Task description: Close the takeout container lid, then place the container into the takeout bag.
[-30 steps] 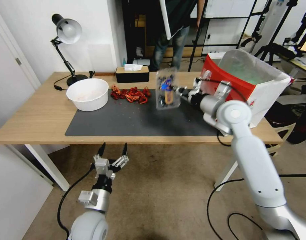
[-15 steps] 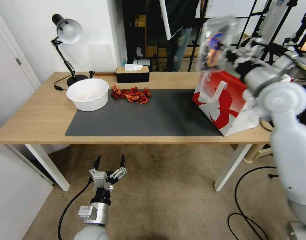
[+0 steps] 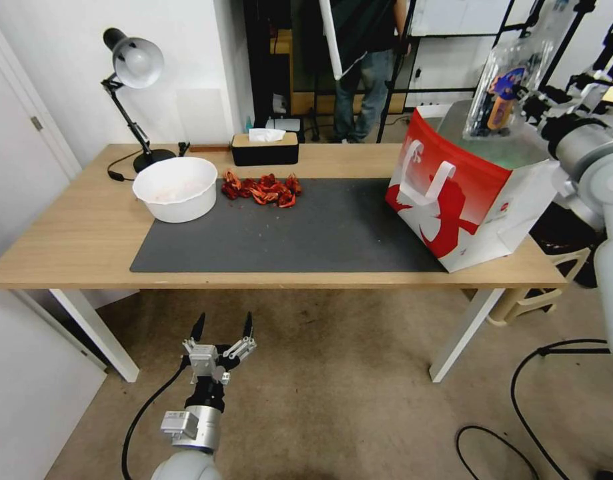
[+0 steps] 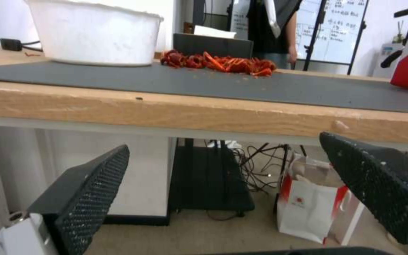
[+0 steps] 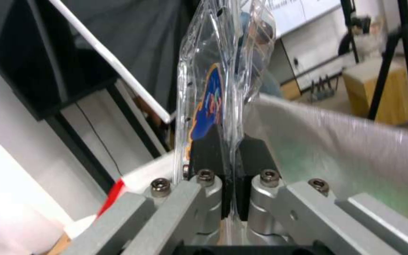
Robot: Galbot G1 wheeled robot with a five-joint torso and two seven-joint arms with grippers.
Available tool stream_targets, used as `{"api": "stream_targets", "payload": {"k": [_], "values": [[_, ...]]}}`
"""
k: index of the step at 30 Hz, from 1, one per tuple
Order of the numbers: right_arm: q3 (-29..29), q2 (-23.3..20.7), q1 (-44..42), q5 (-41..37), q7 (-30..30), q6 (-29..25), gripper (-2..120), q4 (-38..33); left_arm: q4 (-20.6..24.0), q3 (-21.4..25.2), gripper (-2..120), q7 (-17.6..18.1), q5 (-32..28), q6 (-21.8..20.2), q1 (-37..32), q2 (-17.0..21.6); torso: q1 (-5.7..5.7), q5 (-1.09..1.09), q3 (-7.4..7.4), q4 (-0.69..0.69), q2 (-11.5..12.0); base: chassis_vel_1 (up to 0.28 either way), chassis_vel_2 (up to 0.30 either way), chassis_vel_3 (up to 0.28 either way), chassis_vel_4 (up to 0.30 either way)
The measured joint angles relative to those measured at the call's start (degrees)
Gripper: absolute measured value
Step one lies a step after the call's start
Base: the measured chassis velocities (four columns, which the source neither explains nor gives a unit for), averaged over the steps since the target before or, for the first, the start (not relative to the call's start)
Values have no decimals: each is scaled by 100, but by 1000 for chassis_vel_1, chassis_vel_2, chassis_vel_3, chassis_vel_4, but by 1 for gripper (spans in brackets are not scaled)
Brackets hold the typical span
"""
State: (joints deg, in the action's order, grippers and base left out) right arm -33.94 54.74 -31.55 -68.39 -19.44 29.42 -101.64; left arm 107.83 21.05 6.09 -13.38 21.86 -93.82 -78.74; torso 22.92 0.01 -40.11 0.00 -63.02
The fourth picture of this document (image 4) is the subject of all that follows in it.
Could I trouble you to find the person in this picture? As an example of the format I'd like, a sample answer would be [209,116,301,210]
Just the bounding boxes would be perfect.
[245,0,304,70]

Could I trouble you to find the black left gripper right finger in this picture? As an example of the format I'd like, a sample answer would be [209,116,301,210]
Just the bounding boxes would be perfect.
[319,131,408,245]

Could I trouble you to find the tangled dark cables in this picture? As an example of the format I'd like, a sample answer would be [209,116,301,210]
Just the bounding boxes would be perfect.
[232,143,297,192]

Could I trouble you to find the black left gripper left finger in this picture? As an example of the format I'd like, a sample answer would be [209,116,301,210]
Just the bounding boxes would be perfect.
[0,144,131,255]

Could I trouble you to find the black tissue box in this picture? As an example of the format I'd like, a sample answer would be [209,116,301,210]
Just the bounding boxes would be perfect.
[172,25,254,60]

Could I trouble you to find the wooden table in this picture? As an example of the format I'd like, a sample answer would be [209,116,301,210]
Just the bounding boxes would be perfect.
[0,45,408,146]

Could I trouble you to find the black cabinet under table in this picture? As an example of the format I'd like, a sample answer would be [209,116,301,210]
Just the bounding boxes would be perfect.
[168,137,256,213]

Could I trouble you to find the white and red paper bag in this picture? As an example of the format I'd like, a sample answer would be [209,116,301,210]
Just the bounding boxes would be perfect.
[277,153,366,245]

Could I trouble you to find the white plastic takeout container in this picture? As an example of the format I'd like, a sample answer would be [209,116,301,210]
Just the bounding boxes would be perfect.
[23,0,165,67]

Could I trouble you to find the whiteboard on stand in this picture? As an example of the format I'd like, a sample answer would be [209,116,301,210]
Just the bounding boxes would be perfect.
[295,0,370,76]

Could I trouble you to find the dark grey table mat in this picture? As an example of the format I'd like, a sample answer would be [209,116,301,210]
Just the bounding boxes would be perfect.
[0,60,408,115]

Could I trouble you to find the black power adapter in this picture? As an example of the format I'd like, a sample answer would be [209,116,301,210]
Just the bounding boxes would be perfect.
[0,38,44,52]

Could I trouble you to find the red crayfish pile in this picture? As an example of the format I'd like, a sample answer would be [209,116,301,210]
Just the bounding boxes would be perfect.
[159,50,278,78]

